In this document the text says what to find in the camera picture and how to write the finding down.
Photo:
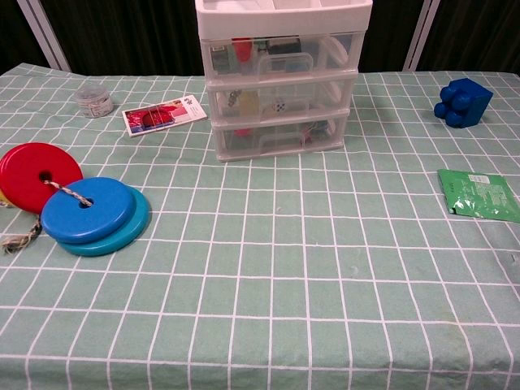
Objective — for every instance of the clear drawer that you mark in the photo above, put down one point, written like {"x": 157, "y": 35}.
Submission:
{"x": 260, "y": 91}
{"x": 329, "y": 57}
{"x": 243, "y": 146}

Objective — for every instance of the clear bottom drawer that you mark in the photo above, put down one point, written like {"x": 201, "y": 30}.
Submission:
{"x": 243, "y": 146}

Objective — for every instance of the red plastic cup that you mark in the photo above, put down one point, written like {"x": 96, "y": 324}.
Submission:
{"x": 243, "y": 50}

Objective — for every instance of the black rectangular box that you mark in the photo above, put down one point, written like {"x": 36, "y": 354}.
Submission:
{"x": 284, "y": 45}

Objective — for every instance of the clear top drawer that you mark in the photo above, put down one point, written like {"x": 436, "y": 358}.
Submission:
{"x": 329, "y": 57}

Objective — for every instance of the green checked tablecloth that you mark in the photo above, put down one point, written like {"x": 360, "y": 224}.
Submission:
{"x": 260, "y": 284}

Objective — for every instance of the white dice with blue dots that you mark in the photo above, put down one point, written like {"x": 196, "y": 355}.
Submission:
{"x": 280, "y": 106}

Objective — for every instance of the white card with red picture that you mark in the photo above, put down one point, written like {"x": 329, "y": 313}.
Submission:
{"x": 158, "y": 118}

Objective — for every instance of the teal wooden disc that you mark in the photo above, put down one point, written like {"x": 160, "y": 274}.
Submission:
{"x": 132, "y": 235}

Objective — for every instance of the blue wooden disc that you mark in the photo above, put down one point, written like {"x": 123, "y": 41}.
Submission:
{"x": 103, "y": 213}

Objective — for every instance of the black curtain panel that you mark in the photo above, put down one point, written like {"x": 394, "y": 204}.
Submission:
{"x": 475, "y": 32}
{"x": 390, "y": 32}
{"x": 130, "y": 36}
{"x": 16, "y": 32}

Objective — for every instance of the green foil packet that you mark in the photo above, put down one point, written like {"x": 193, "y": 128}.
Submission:
{"x": 483, "y": 195}

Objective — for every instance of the blue building block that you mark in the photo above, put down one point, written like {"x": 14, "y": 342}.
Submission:
{"x": 467, "y": 107}

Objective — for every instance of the red wooden disc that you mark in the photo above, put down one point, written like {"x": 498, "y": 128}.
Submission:
{"x": 24, "y": 174}

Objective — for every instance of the yellow wooden disc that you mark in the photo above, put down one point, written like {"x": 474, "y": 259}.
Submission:
{"x": 3, "y": 201}

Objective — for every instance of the white drawer organizer box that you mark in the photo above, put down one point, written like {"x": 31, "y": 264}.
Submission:
{"x": 284, "y": 18}

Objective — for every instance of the white frame pole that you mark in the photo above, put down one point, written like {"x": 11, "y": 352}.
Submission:
{"x": 420, "y": 36}
{"x": 50, "y": 36}

